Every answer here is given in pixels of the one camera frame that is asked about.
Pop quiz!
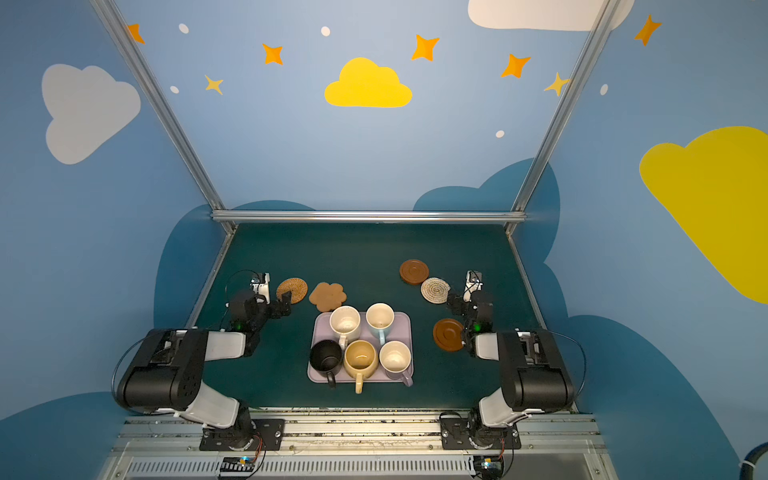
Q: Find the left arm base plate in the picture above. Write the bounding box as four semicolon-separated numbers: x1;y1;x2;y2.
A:
199;418;285;452

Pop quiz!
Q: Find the light blue mug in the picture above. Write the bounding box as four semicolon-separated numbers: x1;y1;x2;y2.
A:
365;303;395;346

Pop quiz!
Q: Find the white woven round coaster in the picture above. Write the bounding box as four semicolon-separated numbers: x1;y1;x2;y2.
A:
420;277;451;305

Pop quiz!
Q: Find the dark wooden round coaster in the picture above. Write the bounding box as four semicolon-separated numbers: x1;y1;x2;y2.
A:
399;259;430;285

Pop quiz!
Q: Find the black mug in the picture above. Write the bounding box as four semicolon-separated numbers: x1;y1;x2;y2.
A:
309;339;344;389

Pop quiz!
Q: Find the woven rattan round coaster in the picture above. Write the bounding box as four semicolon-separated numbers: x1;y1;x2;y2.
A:
276;277;308;304

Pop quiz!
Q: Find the yellow mug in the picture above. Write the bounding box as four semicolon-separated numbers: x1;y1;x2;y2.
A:
343;340;379;395

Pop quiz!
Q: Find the small circuit board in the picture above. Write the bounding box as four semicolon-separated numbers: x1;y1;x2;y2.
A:
217;456;256;479
472;456;505;480

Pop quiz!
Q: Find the aluminium frame rail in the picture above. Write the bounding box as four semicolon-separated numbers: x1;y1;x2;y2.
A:
211;210;526;224

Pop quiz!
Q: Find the brown wooden round coaster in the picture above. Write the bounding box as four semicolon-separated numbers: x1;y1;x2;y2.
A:
432;318;464;352

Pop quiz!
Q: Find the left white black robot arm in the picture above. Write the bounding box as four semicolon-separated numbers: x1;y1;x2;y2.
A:
111;291;292;453

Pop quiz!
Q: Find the lavender plastic tray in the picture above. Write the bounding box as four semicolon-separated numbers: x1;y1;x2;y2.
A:
306;310;415;385

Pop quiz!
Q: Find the right small circuit board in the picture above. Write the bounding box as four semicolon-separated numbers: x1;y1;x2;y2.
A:
472;456;505;480

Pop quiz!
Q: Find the flower shaped cork coaster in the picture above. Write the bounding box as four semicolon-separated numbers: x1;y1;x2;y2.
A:
309;282;347;312

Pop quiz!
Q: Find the white cream mug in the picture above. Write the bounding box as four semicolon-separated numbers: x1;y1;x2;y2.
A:
329;306;361;350

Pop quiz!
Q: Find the lavender mug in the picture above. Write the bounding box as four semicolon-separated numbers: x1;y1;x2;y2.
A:
379;340;413;387

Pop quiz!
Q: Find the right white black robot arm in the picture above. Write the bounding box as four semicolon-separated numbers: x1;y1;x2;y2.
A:
440;290;576;450

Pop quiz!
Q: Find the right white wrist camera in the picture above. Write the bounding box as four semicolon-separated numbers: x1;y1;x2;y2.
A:
462;270;483;302

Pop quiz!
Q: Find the left small circuit board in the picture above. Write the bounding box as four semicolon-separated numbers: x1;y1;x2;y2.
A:
217;456;256;479

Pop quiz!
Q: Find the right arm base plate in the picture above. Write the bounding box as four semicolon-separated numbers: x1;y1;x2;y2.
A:
438;417;521;450

